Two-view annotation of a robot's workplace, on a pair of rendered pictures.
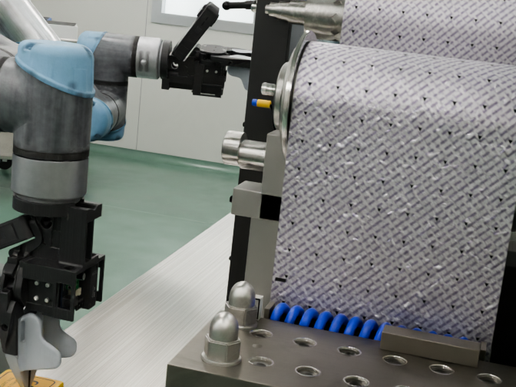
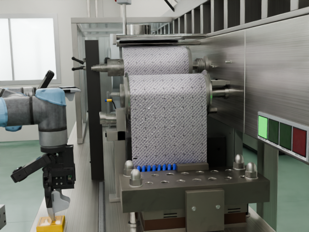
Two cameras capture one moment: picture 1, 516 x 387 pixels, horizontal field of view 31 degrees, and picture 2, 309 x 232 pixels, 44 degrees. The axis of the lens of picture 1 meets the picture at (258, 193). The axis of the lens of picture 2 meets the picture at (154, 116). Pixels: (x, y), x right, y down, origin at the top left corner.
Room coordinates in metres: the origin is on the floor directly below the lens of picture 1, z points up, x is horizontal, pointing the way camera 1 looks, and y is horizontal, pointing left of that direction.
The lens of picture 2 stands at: (-0.13, 0.33, 1.36)
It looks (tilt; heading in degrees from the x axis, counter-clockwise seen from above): 8 degrees down; 338
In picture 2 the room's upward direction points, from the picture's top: 1 degrees counter-clockwise
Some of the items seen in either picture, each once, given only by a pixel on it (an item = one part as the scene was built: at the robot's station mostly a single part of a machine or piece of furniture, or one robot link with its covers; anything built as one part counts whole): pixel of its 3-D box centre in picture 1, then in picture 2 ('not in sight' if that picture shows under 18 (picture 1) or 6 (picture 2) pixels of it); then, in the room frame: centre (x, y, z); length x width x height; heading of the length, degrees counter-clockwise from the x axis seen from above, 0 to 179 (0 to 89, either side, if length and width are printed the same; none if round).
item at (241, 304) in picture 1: (241, 302); (129, 167); (0.89, 0.00, 1.05); 0.04 x 0.04 x 0.04
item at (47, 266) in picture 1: (52, 254); (58, 166); (0.91, 0.20, 1.08); 0.09 x 0.08 x 0.12; 76
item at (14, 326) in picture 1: (16, 311); (48, 191); (0.90, 0.23, 1.02); 0.05 x 0.02 x 0.09; 166
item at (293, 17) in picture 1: (287, 11); (99, 67); (1.28, -0.01, 1.33); 0.06 x 0.03 x 0.03; 76
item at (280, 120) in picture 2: not in sight; (280, 133); (0.56, -0.26, 1.18); 0.25 x 0.01 x 0.07; 166
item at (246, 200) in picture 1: (254, 256); (116, 154); (1.06, 0.00, 1.05); 0.06 x 0.05 x 0.31; 76
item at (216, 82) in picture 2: not in sight; (218, 82); (0.95, -0.32, 1.28); 0.06 x 0.05 x 0.02; 76
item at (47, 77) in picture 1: (51, 98); (50, 109); (0.91, 0.21, 1.24); 0.09 x 0.08 x 0.11; 83
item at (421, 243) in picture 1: (388, 243); (169, 137); (0.93, -0.14, 1.12); 0.23 x 0.01 x 0.18; 76
